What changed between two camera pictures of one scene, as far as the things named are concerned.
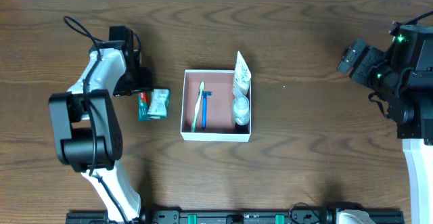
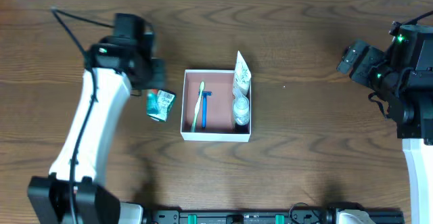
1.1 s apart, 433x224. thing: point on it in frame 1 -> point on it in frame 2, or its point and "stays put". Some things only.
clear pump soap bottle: (240, 108) stays put
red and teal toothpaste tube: (143, 105) -> (151, 105)
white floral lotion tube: (242, 75) stays put
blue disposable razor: (204, 107) stays put
